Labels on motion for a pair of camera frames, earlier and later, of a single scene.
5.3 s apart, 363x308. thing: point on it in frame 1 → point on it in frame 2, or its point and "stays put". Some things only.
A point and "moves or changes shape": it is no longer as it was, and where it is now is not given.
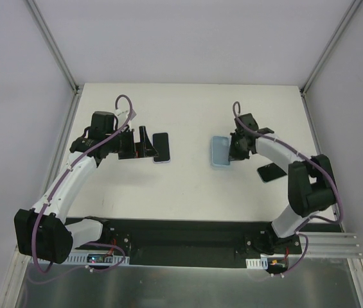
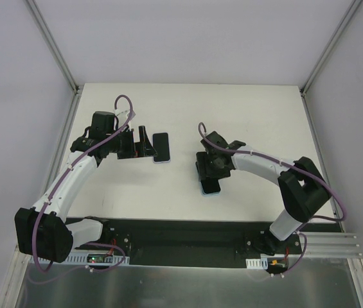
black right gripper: [236, 147] → [209, 174]
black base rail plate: [185, 242] stays put
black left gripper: [130, 145] stays put
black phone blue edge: [160, 142] stays put
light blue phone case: [220, 151] moves or changes shape
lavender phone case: [160, 142] stays put
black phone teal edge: [270, 172] moves or changes shape
